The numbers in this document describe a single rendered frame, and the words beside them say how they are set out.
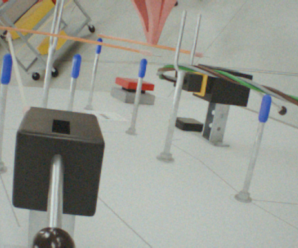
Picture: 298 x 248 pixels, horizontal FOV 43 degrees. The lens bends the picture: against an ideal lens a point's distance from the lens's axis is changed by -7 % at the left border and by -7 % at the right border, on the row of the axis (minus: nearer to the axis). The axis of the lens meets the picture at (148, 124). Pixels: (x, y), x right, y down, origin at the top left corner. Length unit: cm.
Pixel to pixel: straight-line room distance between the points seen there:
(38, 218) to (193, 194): 17
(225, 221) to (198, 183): 7
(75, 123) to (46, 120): 1
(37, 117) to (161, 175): 19
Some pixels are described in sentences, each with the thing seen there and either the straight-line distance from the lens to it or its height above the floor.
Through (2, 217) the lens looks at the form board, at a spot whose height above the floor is 130.
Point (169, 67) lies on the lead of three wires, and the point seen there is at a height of 123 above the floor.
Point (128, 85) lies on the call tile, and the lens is 65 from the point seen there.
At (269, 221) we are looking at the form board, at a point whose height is 116.
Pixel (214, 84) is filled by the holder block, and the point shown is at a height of 115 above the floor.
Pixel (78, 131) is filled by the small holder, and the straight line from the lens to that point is 15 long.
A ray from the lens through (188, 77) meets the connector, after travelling 45.
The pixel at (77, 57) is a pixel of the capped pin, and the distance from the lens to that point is 36.
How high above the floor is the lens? 140
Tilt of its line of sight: 32 degrees down
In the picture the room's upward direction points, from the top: 38 degrees counter-clockwise
